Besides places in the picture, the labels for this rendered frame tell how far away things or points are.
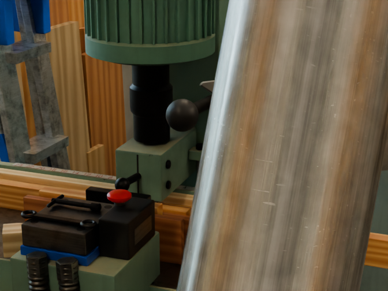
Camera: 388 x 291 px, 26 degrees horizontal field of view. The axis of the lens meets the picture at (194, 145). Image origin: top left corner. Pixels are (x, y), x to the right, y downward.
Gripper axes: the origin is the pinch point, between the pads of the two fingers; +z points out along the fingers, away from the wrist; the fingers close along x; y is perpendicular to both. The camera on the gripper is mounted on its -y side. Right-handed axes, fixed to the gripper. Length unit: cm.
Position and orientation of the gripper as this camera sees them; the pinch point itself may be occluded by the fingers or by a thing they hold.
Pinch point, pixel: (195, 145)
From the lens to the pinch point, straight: 99.3
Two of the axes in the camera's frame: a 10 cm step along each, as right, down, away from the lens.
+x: -0.2, 9.6, 2.8
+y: 3.3, 2.7, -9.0
